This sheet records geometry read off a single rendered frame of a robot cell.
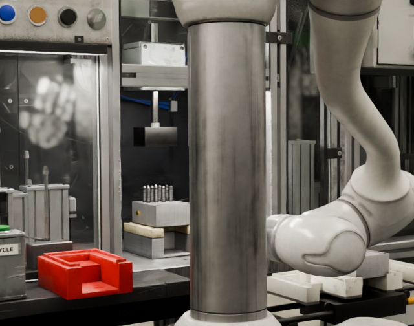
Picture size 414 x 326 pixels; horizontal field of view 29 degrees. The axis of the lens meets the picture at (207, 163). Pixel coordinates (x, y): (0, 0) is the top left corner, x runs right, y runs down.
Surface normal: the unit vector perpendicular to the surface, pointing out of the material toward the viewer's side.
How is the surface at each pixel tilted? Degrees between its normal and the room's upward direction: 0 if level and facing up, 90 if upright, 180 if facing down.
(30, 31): 90
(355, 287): 90
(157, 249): 90
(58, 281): 90
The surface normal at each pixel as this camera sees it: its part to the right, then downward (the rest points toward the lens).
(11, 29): 0.51, 0.04
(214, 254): -0.35, 0.02
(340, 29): -0.16, 0.77
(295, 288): -0.86, 0.04
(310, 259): -0.72, 0.36
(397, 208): 0.56, 0.42
